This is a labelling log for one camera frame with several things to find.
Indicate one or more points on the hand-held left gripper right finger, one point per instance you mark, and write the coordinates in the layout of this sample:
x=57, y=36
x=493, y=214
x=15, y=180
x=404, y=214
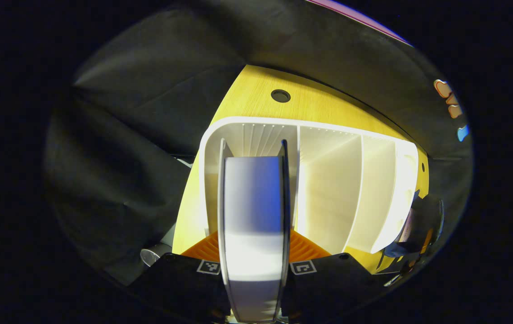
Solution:
x=328, y=288

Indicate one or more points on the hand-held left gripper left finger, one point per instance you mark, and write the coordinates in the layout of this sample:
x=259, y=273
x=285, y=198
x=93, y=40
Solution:
x=180, y=288

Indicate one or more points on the white bookshelf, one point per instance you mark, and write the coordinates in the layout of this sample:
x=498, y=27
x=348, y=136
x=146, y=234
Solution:
x=328, y=189

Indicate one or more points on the black and white book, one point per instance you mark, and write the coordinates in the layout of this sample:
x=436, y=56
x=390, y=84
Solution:
x=254, y=216

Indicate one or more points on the grey metal cylinder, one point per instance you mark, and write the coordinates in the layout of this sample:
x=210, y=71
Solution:
x=154, y=255

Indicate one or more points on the black backdrop cloth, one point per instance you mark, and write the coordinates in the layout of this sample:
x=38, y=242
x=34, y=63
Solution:
x=139, y=112

